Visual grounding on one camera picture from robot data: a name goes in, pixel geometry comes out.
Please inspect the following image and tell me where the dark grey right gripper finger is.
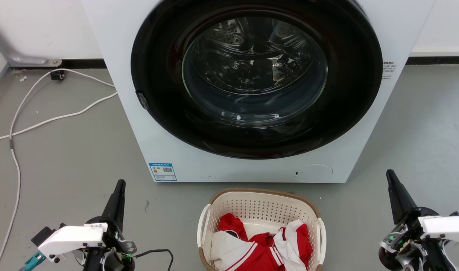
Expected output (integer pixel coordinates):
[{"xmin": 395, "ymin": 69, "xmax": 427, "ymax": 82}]
[{"xmin": 386, "ymin": 169, "xmax": 418, "ymax": 225}]

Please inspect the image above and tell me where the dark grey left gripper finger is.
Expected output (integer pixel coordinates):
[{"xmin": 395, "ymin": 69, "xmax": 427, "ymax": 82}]
[{"xmin": 101, "ymin": 179, "xmax": 126, "ymax": 231}]

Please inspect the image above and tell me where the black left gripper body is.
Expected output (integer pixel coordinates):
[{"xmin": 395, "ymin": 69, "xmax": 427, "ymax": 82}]
[{"xmin": 82, "ymin": 216, "xmax": 137, "ymax": 271}]

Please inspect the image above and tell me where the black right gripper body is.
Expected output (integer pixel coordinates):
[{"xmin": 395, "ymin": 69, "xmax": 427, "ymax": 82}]
[{"xmin": 378, "ymin": 207, "xmax": 459, "ymax": 271}]

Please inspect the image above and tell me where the white perforated laundry basket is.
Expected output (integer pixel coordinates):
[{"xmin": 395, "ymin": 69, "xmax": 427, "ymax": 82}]
[{"xmin": 197, "ymin": 188, "xmax": 327, "ymax": 271}]

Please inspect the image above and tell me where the blue energy label sticker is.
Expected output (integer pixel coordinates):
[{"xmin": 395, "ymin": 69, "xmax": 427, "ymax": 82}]
[{"xmin": 149, "ymin": 163, "xmax": 177, "ymax": 182}]

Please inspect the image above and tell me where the round white filter cover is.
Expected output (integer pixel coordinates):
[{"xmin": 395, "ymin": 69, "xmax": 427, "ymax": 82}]
[{"xmin": 293, "ymin": 164, "xmax": 333, "ymax": 183}]

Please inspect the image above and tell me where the black round washing machine door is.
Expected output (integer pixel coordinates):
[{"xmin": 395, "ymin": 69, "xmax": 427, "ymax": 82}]
[{"xmin": 131, "ymin": 0, "xmax": 383, "ymax": 160}]

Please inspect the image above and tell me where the small printed text sticker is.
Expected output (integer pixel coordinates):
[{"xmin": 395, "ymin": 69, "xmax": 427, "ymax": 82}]
[{"xmin": 381, "ymin": 61, "xmax": 398, "ymax": 81}]

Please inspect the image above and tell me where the red and white garment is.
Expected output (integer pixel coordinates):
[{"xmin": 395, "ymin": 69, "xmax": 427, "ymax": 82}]
[{"xmin": 210, "ymin": 213, "xmax": 313, "ymax": 271}]

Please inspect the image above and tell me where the white front-load washing machine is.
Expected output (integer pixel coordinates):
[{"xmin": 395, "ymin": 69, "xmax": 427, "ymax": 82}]
[{"xmin": 81, "ymin": 0, "xmax": 437, "ymax": 184}]

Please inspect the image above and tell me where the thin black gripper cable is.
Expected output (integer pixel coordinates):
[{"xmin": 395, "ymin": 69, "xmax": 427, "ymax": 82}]
[{"xmin": 134, "ymin": 249, "xmax": 175, "ymax": 271}]

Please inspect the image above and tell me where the teal cable connector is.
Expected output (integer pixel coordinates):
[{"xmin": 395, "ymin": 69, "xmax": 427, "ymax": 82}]
[{"xmin": 19, "ymin": 251, "xmax": 47, "ymax": 271}]

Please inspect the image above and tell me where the thick white floor cable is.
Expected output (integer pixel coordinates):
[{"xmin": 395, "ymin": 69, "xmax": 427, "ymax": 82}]
[{"xmin": 0, "ymin": 92, "xmax": 118, "ymax": 145}]

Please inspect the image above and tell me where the thin white floor cable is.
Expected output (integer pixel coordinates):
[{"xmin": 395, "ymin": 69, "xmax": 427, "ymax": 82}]
[{"xmin": 0, "ymin": 68, "xmax": 116, "ymax": 271}]

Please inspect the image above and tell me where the grey bent wall pipe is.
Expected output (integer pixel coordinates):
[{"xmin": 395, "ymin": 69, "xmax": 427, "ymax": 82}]
[{"xmin": 0, "ymin": 18, "xmax": 63, "ymax": 68}]

